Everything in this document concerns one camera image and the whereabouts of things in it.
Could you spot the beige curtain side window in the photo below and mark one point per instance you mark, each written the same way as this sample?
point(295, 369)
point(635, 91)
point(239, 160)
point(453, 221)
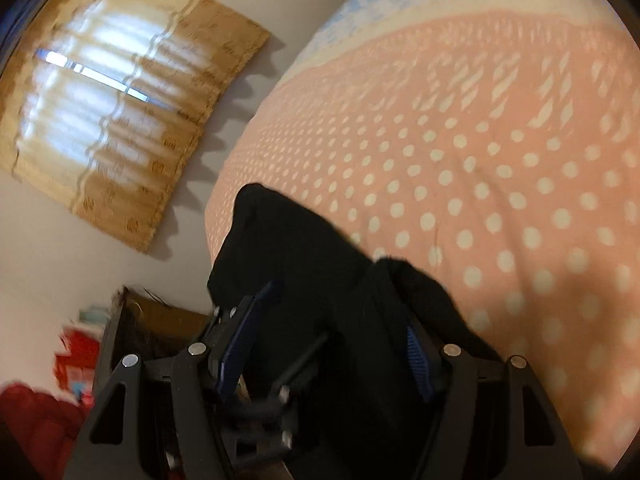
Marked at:
point(103, 102)

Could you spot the black pants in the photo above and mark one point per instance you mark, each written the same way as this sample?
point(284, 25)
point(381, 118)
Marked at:
point(343, 318)

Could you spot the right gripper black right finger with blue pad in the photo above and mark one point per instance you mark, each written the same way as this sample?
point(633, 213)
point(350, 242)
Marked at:
point(488, 419)

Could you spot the polka dot bed quilt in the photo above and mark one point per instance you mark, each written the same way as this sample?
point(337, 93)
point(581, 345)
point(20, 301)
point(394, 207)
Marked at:
point(494, 144)

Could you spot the red object on floor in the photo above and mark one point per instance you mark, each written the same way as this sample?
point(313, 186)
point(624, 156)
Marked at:
point(39, 431)

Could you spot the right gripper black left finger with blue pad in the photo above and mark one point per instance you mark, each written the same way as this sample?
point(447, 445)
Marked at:
point(157, 418)

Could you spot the dark cardboard box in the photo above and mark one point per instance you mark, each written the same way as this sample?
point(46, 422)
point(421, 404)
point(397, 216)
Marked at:
point(141, 323)

